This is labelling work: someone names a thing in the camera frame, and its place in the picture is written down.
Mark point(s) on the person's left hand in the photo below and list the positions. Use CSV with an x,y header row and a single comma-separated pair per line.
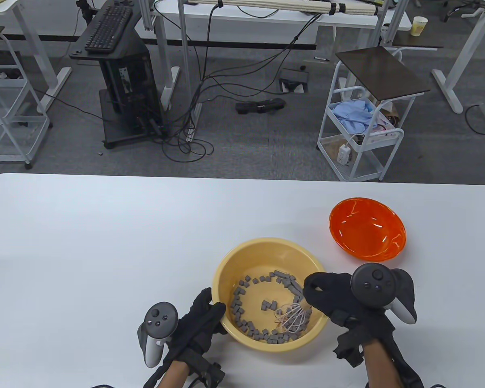
x,y
200,323

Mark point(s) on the person's right hand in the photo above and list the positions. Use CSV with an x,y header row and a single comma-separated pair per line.
x,y
331,295

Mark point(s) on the grey handheld controller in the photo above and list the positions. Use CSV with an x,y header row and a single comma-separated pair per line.
x,y
159,319
374,285

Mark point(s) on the pile of grey toy blocks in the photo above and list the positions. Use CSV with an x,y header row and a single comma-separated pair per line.
x,y
283,277

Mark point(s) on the orange plastic bowl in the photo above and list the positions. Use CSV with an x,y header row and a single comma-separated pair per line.
x,y
367,230

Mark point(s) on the yellow plastic basin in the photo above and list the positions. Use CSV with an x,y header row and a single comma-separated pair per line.
x,y
242,258

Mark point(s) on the person's right forearm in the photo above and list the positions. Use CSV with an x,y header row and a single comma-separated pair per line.
x,y
382,367

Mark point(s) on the person's left forearm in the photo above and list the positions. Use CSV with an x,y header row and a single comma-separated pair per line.
x,y
173,378

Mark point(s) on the small white power strip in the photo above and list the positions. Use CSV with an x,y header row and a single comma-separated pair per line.
x,y
343,154

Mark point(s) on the blue cloth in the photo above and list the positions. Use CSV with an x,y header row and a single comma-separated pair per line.
x,y
351,115

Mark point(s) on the black power strip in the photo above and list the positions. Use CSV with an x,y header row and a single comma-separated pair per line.
x,y
260,106

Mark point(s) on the long white power strip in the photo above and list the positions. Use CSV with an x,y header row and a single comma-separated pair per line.
x,y
194,121

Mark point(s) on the floor socket box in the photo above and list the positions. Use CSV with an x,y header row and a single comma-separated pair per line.
x,y
293,76

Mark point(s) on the black computer cart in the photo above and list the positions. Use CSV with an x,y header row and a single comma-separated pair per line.
x,y
129,81

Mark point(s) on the brown side table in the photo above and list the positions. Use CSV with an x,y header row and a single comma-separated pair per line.
x,y
412,40

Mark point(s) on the white desk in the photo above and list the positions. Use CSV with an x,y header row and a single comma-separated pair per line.
x,y
56,81
347,20
471,44

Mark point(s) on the paper cup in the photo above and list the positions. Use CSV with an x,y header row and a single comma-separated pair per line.
x,y
419,26

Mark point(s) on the black keyboard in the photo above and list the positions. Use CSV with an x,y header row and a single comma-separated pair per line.
x,y
109,28

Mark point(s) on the office chair base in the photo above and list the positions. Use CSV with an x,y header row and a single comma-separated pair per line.
x,y
469,15

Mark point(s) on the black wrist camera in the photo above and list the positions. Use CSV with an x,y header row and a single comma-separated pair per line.
x,y
212,374
347,349

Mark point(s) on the aluminium frame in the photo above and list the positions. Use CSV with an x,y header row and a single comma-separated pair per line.
x,y
146,16

